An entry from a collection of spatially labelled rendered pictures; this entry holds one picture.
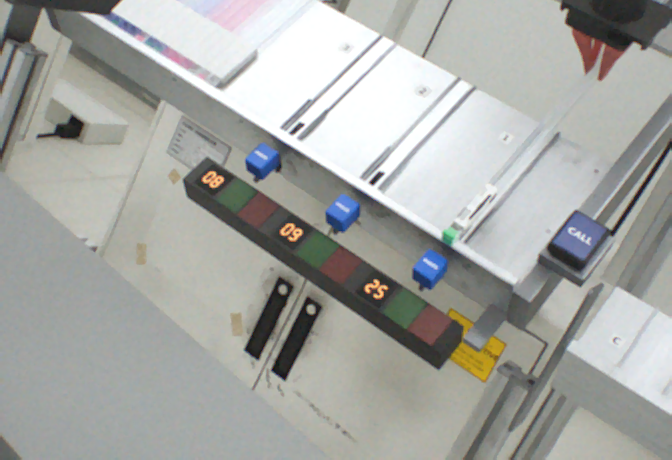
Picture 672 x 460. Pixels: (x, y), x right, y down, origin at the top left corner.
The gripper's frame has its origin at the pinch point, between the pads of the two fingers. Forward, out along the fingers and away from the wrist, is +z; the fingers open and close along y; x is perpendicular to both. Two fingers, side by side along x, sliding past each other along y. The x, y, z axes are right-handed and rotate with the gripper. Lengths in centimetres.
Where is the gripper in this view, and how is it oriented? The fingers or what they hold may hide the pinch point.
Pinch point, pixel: (597, 69)
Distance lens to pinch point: 116.0
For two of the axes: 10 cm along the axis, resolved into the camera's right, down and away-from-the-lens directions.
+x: -6.2, 6.0, -5.1
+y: -7.8, -5.0, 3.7
